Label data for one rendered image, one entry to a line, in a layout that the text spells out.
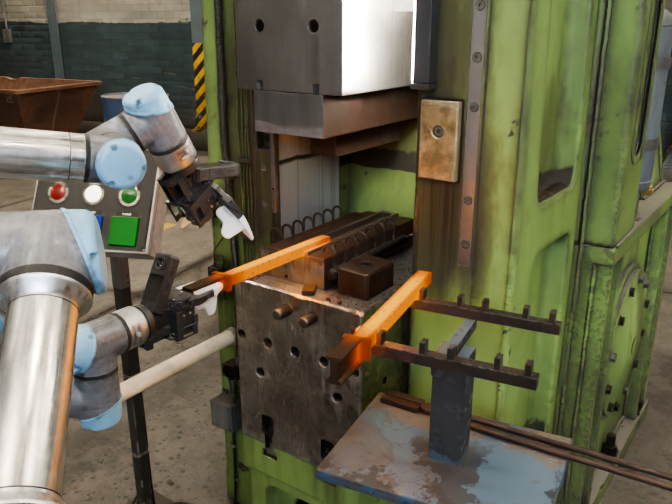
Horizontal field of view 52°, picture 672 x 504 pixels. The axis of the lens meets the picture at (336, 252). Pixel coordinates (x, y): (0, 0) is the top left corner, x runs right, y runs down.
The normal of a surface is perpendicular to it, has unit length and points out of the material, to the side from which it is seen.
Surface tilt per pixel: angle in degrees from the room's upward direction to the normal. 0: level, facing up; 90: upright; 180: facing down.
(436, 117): 90
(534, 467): 0
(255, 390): 90
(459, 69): 90
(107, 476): 0
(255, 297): 90
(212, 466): 0
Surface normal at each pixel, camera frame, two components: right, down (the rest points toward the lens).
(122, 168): 0.44, 0.29
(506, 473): 0.00, -0.95
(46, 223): 0.08, -0.68
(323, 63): -0.58, 0.26
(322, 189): 0.82, 0.19
